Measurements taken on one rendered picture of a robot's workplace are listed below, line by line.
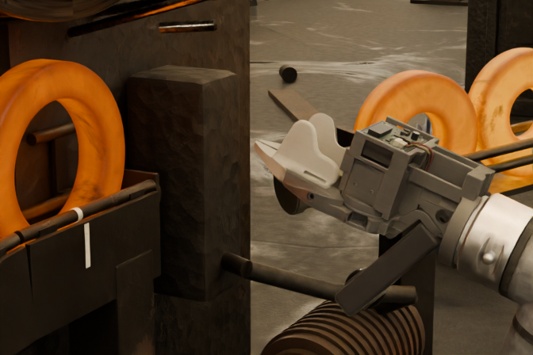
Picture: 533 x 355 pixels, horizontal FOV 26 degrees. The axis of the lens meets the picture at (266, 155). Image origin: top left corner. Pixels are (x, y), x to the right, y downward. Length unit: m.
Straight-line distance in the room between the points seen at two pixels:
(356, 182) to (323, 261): 2.14
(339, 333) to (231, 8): 0.42
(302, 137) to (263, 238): 2.30
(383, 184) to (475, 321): 1.79
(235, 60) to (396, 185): 0.50
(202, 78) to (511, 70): 0.40
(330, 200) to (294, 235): 2.35
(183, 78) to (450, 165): 0.33
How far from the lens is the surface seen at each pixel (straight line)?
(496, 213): 0.95
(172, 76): 1.19
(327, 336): 1.22
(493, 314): 2.79
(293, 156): 1.01
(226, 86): 1.19
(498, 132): 1.39
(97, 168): 1.07
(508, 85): 1.39
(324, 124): 1.04
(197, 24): 1.01
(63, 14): 0.98
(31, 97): 0.98
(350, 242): 3.28
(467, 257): 0.95
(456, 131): 1.35
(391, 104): 1.30
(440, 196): 0.98
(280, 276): 1.22
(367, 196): 0.98
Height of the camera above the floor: 0.99
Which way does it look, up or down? 13 degrees down
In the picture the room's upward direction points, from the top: straight up
